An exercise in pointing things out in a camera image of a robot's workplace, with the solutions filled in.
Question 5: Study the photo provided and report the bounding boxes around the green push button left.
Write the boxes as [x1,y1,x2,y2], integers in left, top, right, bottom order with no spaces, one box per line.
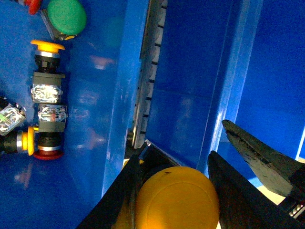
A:
[41,0,87,41]

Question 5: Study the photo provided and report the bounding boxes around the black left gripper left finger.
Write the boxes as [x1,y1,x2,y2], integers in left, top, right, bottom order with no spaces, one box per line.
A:
[77,155,141,229]

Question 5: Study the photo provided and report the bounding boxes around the red button at rim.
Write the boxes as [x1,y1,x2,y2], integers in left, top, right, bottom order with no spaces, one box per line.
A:
[16,0,42,15]

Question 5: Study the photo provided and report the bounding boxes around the yellow button at rim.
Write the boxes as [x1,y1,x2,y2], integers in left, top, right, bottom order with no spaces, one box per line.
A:
[30,40,65,104]

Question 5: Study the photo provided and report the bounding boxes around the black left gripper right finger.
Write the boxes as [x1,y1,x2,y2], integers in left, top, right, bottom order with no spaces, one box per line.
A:
[208,151,301,229]

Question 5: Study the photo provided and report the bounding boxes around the blue target bin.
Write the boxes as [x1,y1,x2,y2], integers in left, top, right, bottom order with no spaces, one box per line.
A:
[146,0,305,182]

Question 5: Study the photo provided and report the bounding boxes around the finger of the worn right gripper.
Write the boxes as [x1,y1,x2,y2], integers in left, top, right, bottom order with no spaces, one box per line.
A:
[222,120,305,197]

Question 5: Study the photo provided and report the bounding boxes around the blue source bin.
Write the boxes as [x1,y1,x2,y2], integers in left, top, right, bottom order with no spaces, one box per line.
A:
[0,0,149,229]

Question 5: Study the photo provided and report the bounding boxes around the yellow mushroom push button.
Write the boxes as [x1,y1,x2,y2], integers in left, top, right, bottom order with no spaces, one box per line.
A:
[121,139,220,229]

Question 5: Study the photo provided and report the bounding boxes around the left roller track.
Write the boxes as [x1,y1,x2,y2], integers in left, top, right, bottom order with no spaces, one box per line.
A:
[132,0,168,149]

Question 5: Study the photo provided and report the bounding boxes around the red button lying sideways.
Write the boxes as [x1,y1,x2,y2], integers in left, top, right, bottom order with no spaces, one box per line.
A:
[34,104,68,161]

